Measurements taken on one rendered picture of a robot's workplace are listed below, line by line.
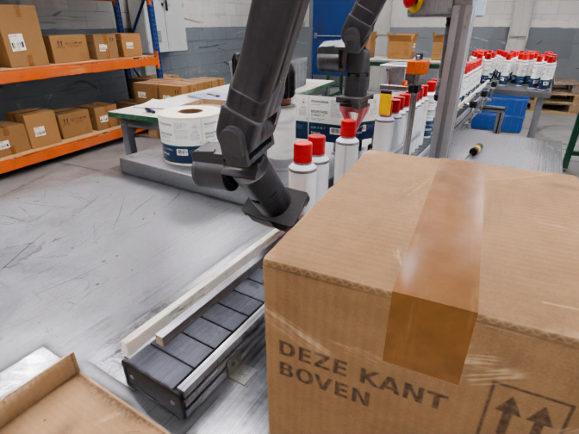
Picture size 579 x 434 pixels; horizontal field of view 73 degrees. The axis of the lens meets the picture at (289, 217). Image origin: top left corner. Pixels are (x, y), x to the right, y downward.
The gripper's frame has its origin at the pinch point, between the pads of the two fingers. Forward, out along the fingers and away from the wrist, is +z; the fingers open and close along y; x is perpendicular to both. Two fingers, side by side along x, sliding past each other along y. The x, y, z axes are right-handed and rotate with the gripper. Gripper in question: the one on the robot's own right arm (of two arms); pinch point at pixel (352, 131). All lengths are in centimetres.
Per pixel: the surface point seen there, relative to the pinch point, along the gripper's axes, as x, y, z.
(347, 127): 6.3, 19.1, -5.3
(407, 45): -134, -533, -2
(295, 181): 5.7, 40.4, 0.1
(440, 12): 15.7, -10.5, -27.9
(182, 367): 8, 73, 15
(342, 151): 5.8, 20.0, -0.4
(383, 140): 7.0, -5.4, 2.9
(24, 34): -361, -114, -18
